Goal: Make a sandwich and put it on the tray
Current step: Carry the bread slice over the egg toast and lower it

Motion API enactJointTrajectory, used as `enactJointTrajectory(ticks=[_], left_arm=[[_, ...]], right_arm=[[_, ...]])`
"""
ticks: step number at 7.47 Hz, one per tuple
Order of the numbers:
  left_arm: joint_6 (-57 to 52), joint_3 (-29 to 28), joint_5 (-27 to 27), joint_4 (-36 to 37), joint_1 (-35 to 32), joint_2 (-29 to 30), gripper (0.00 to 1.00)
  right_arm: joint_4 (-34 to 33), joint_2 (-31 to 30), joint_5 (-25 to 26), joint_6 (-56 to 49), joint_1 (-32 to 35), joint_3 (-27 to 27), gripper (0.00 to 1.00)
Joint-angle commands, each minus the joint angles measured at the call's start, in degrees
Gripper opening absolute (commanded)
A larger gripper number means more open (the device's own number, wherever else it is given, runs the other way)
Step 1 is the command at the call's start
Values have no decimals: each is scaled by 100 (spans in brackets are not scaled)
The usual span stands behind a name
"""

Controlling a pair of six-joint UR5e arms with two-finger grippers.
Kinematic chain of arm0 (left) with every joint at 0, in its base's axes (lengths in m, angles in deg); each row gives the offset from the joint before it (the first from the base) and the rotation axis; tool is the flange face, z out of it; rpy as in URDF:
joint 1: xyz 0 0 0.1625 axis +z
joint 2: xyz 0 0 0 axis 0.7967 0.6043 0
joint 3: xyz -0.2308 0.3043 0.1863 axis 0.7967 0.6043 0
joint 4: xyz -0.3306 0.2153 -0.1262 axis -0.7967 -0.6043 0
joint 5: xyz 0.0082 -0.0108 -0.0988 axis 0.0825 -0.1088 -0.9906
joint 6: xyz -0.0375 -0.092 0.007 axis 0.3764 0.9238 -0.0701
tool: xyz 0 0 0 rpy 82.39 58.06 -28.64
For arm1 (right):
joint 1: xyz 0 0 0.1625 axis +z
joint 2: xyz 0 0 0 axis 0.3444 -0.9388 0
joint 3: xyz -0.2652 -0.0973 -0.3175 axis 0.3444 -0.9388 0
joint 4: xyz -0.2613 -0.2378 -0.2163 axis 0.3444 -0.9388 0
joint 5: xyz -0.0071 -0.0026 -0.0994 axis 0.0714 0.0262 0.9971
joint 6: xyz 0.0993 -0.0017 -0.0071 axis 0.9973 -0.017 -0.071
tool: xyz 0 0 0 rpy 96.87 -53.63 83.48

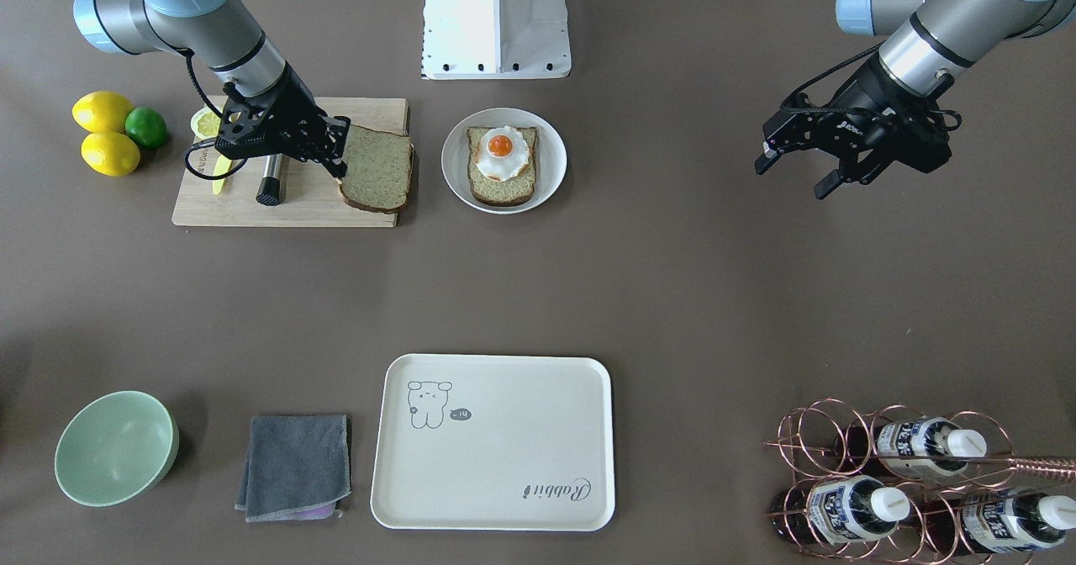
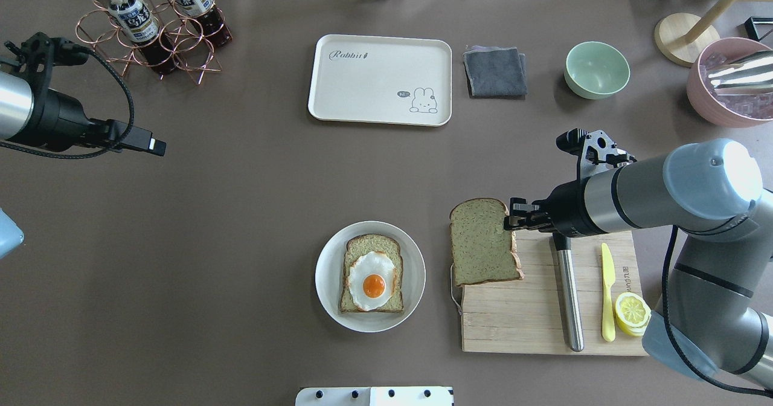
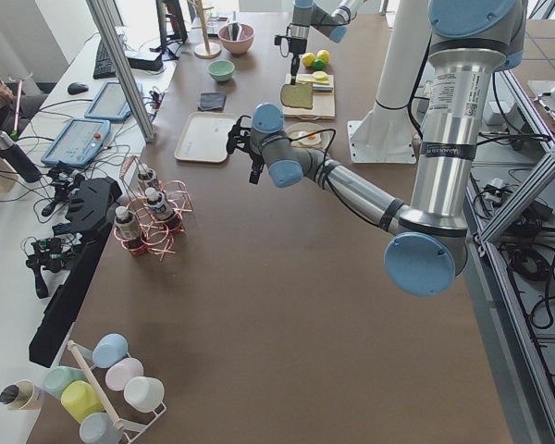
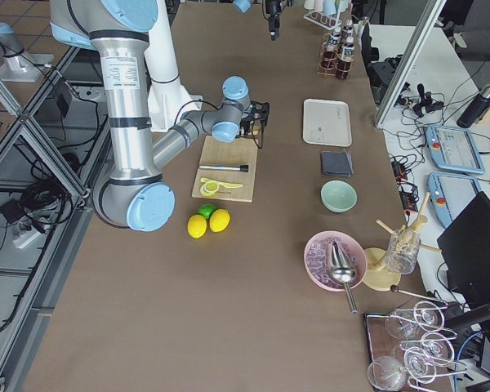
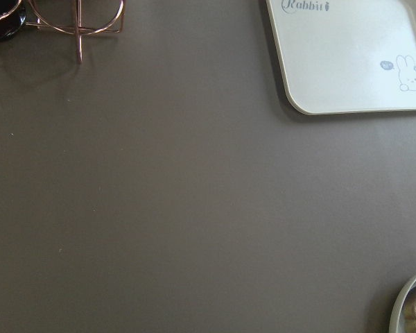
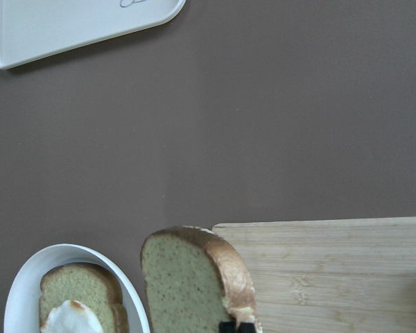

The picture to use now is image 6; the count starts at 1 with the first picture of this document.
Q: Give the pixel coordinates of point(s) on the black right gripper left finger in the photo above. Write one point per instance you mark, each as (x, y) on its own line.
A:
(226, 327)

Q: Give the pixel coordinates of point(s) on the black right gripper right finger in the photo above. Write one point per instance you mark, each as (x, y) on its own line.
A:
(247, 328)

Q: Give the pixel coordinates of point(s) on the bread slice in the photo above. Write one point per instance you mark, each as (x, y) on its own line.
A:
(89, 284)
(194, 280)

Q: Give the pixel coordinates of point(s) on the cream rabbit tray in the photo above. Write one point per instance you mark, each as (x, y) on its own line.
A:
(31, 30)

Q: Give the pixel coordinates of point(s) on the wooden cutting board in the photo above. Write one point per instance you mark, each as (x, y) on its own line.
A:
(356, 275)

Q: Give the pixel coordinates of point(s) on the fried egg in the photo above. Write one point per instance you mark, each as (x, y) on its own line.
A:
(71, 316)

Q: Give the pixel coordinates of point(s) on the white round plate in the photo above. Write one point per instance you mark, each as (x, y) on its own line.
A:
(22, 306)

